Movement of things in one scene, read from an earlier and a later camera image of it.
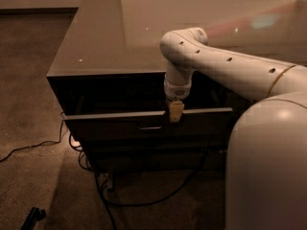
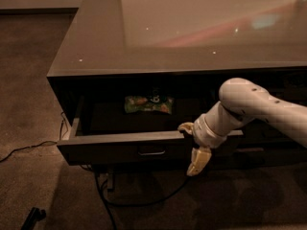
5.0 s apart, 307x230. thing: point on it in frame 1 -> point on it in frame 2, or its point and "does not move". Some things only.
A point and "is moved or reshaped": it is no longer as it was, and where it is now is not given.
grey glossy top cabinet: x=109 y=72 does not move
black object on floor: x=34 y=217 does not move
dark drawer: x=197 y=124 is moved or reshaped
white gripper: x=177 y=91 -> x=203 y=132
